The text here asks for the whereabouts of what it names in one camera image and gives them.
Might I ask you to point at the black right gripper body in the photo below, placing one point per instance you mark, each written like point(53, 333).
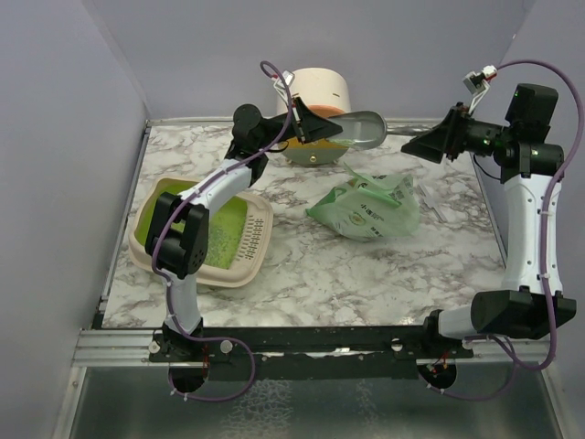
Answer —
point(475, 136)

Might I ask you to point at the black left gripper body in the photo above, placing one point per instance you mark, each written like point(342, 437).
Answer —
point(294, 127)

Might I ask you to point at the silver metal scoop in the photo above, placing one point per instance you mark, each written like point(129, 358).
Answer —
point(365, 130)

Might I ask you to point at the grey plastic bag clip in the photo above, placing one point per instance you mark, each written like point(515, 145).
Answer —
point(431, 203)

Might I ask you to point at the green cat litter bag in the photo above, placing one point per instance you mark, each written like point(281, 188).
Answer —
point(369, 208)

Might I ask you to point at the green cat litter pellets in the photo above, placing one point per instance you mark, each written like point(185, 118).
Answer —
point(225, 230)

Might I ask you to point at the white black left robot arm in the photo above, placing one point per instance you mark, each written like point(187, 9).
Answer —
point(177, 239)

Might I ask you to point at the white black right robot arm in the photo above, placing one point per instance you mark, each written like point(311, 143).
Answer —
point(530, 302)

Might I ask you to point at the beige green litter box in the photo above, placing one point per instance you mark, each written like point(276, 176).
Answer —
point(253, 244)

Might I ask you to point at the cream round drawer cabinet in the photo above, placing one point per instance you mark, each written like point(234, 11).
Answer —
point(325, 93)

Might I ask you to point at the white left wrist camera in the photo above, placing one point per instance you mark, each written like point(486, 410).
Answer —
point(282, 83)

